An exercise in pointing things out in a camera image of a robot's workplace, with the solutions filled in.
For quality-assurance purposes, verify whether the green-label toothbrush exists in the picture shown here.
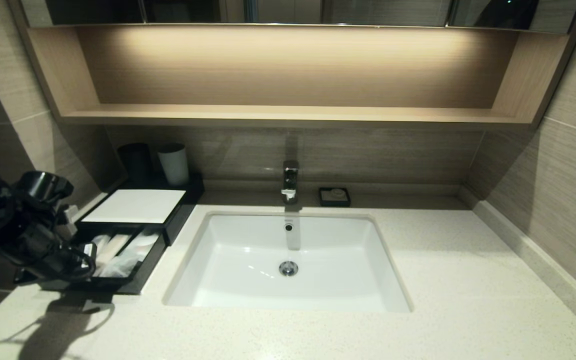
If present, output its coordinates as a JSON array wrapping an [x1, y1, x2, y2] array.
[[99, 233, 133, 268]]

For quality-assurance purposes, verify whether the black amenity box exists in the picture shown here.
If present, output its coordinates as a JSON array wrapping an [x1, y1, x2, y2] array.
[[75, 172, 206, 247]]

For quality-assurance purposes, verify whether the white flat sachet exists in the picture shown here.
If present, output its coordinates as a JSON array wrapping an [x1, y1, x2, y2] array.
[[95, 252, 144, 279]]

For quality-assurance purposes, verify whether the white sachet with round pad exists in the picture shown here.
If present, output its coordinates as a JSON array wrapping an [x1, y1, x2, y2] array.
[[129, 230, 162, 257]]

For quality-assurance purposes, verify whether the white card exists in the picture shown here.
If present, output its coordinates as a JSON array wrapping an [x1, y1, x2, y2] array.
[[82, 189, 187, 224]]

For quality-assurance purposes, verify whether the black cup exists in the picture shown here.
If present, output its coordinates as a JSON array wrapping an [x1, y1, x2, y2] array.
[[118, 143, 153, 184]]

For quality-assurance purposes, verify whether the white cup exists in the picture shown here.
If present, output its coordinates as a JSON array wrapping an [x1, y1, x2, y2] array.
[[157, 144, 190, 187]]

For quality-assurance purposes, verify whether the chrome faucet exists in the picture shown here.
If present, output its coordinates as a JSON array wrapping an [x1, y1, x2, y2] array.
[[281, 161, 300, 206]]

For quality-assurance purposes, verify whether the black soap dish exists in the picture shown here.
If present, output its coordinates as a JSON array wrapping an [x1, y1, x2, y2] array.
[[318, 187, 352, 208]]

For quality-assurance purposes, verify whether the white sink basin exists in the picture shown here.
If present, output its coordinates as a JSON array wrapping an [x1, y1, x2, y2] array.
[[163, 212, 413, 313]]

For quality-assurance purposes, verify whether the mirror cabinet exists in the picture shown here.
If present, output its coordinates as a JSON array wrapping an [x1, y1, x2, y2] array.
[[20, 0, 576, 35]]

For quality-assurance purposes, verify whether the light wooden wall shelf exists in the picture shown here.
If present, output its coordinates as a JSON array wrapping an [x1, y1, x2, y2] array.
[[10, 24, 576, 132]]

